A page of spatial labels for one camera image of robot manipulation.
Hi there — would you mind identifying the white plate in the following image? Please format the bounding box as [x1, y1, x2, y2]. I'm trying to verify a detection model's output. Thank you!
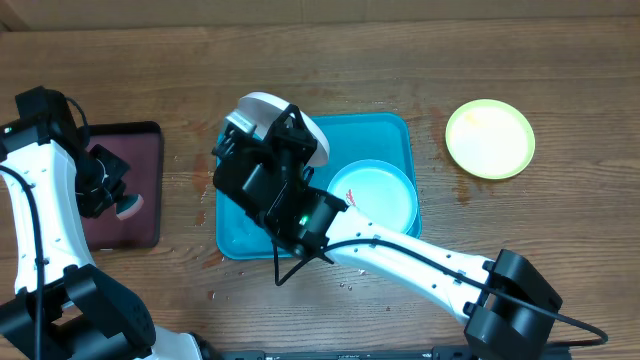
[235, 91, 331, 169]

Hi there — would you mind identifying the pink green sponge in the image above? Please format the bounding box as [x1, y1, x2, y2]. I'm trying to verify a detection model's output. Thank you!
[115, 194, 144, 220]

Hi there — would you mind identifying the yellow-green plate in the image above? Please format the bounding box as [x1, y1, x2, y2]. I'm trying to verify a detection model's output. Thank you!
[445, 99, 536, 180]

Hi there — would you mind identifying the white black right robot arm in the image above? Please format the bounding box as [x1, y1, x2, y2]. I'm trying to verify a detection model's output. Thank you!
[213, 100, 562, 359]

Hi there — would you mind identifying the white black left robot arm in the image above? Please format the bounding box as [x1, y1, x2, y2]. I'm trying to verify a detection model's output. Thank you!
[1, 87, 217, 359]

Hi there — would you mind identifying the black tray of reddish water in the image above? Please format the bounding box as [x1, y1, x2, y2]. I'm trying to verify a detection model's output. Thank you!
[81, 121, 164, 251]

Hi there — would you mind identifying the blue plastic tray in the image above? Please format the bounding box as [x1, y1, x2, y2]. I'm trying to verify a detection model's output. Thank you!
[216, 113, 422, 260]

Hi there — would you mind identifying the light blue plate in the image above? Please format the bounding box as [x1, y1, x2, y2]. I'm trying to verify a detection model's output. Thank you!
[328, 159, 421, 237]

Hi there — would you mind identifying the brown cardboard backdrop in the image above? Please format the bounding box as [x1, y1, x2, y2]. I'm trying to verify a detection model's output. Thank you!
[1, 0, 639, 31]

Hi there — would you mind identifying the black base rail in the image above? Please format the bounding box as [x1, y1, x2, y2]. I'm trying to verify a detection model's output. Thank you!
[199, 344, 571, 360]

